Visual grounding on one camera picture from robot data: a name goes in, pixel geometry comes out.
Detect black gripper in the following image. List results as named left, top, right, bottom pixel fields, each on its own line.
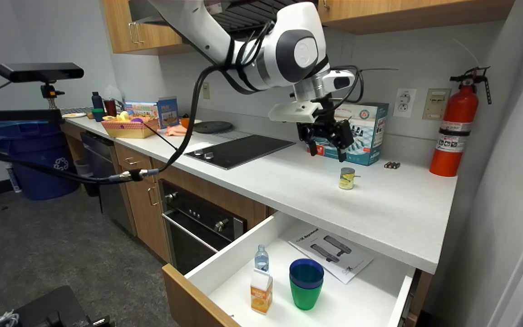
left=296, top=108, right=356, bottom=164

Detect small yellow jar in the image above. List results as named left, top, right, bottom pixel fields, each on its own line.
left=338, top=166, right=358, bottom=193

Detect white drawer with wooden front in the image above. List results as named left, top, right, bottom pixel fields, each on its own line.
left=162, top=212, right=418, bottom=327

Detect small wooden drawer front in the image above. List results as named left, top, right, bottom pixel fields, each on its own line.
left=113, top=144, right=156, bottom=183

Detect teal cookware set box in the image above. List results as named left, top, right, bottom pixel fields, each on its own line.
left=310, top=99, right=390, bottom=168

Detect black induction cooktop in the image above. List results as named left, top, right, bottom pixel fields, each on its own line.
left=183, top=134, right=296, bottom=172

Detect printed paper sheet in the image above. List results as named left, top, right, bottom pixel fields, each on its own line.
left=287, top=226, right=376, bottom=286

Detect black round pan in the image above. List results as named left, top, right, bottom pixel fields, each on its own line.
left=192, top=121, right=236, bottom=137

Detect small clear bottle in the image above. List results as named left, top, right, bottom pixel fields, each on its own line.
left=252, top=244, right=271, bottom=275

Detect red fire extinguisher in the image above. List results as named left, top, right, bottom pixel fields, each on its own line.
left=429, top=66, right=494, bottom=179

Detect blue and green stacked cups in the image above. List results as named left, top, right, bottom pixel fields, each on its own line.
left=289, top=259, right=325, bottom=313

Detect black built-in oven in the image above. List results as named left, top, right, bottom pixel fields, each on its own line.
left=158, top=181, right=249, bottom=275

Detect orange liquid bottle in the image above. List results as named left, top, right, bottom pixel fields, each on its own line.
left=249, top=270, right=274, bottom=315

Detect wooden upper cabinet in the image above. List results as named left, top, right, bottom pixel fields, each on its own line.
left=316, top=0, right=514, bottom=35
left=102, top=0, right=185, bottom=55

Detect steel range hood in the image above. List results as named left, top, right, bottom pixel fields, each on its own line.
left=209, top=0, right=287, bottom=35

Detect blue upright box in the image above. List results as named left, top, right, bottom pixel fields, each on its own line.
left=156, top=97, right=182, bottom=130

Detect colourful snack box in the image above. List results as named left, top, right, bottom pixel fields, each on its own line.
left=123, top=101, right=160, bottom=121

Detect wooden cabinet door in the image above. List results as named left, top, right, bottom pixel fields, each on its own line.
left=118, top=170, right=172, bottom=262

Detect wooden tray with food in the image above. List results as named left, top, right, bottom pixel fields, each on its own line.
left=100, top=112, right=160, bottom=141

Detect steel dishwasher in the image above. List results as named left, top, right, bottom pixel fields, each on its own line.
left=80, top=132, right=136, bottom=235

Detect blue water bottle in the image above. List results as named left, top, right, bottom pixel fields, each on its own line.
left=91, top=92, right=105, bottom=124

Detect blue recycling bin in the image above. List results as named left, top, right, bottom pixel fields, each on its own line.
left=0, top=119, right=82, bottom=203

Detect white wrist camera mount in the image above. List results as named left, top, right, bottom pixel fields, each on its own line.
left=269, top=99, right=325, bottom=128

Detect white wall outlet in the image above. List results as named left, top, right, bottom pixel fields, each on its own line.
left=394, top=88, right=418, bottom=119

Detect beige wall switch plate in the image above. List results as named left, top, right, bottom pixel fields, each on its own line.
left=421, top=88, right=452, bottom=123

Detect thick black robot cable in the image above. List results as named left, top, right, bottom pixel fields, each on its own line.
left=0, top=63, right=227, bottom=188

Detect black stereo camera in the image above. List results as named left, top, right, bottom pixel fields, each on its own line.
left=0, top=63, right=85, bottom=86

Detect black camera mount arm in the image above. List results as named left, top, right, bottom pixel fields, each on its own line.
left=0, top=83, right=67, bottom=124

